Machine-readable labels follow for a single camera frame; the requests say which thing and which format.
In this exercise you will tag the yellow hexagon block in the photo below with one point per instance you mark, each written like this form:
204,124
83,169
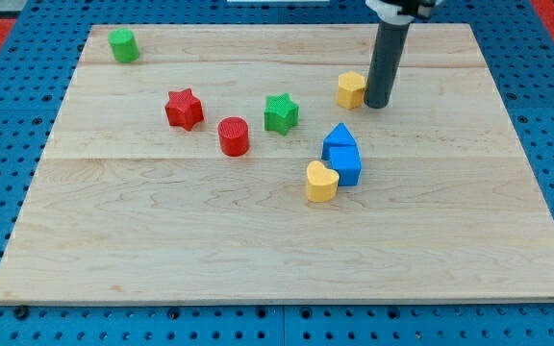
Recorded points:
351,90

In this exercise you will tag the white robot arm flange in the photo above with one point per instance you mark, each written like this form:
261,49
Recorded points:
402,12

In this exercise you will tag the yellow heart block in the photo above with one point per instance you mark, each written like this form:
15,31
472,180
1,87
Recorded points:
321,182

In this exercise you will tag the red cylinder block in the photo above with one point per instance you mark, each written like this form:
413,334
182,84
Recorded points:
233,135

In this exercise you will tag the green star block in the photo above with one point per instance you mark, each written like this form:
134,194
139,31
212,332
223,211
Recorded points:
280,114

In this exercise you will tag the blue cube block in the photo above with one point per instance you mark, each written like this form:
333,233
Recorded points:
347,162

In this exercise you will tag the blue triangle block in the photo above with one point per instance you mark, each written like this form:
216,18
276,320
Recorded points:
340,136

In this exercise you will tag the wooden board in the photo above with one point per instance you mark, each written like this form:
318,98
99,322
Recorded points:
125,210

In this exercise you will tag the red star block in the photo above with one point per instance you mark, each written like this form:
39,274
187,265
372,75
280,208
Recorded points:
183,109

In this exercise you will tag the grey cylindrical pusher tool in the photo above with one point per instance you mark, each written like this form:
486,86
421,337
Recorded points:
385,59

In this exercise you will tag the green cylinder block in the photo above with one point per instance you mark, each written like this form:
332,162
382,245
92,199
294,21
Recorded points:
123,45

